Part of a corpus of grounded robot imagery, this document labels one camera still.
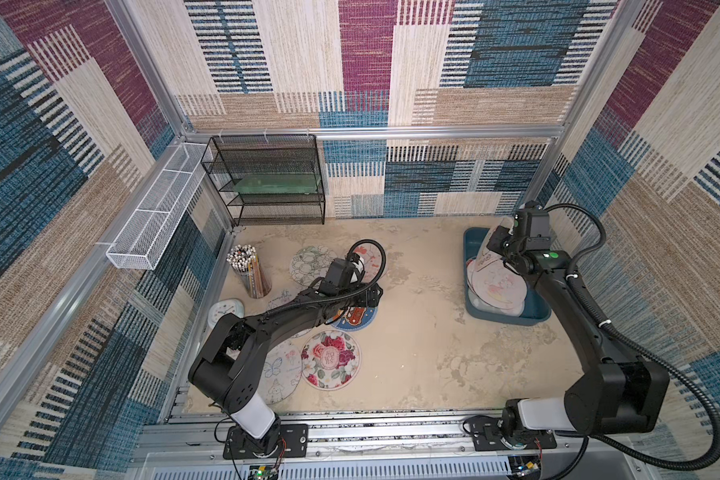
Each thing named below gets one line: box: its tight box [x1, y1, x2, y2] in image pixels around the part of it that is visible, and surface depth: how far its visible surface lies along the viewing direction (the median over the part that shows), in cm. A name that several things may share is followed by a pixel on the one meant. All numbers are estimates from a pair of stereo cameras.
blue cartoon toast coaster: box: [331, 306, 378, 331], surface depth 96 cm
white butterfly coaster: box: [260, 340, 303, 405], surface depth 85 cm
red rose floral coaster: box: [300, 330, 362, 391], surface depth 88 cm
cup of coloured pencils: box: [226, 244, 272, 299], surface depth 90 cm
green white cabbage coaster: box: [290, 246, 337, 288], surface depth 111 cm
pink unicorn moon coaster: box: [472, 259, 528, 310], surface depth 99 cm
